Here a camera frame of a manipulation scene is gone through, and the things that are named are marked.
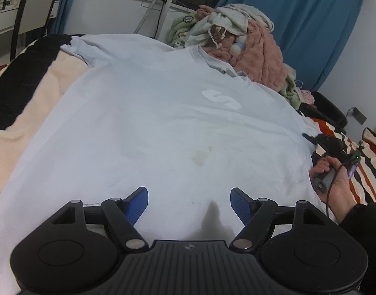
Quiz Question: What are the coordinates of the small pink garment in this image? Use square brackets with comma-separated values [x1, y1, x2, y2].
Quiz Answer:
[300, 90, 315, 105]

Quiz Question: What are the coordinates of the person right hand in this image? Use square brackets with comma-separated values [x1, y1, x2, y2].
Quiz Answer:
[309, 156, 357, 224]

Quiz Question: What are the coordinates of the beige chair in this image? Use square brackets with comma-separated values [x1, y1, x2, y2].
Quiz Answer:
[10, 0, 55, 61]

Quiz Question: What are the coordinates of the white tripod stand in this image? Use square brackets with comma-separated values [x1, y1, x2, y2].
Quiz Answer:
[132, 0, 178, 39]

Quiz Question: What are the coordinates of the green patterned garment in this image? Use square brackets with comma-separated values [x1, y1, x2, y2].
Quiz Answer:
[167, 11, 199, 48]

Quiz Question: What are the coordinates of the cream white garment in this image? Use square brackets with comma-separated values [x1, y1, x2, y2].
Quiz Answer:
[183, 3, 274, 49]

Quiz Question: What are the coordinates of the blue curtain right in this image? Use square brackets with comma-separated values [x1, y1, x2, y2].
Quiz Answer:
[217, 0, 363, 91]

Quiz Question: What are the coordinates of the pink fluffy garment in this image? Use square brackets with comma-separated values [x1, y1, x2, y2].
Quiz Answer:
[204, 4, 287, 91]

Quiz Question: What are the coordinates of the striped fleece blanket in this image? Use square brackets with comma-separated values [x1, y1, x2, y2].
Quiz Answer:
[0, 35, 376, 204]

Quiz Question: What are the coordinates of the black bag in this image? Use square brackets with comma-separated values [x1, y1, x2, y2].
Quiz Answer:
[299, 91, 348, 129]

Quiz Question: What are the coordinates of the black wall socket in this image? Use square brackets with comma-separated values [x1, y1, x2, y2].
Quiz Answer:
[346, 107, 367, 125]

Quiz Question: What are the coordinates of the white t-shirt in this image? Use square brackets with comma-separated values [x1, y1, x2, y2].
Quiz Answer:
[0, 35, 324, 294]

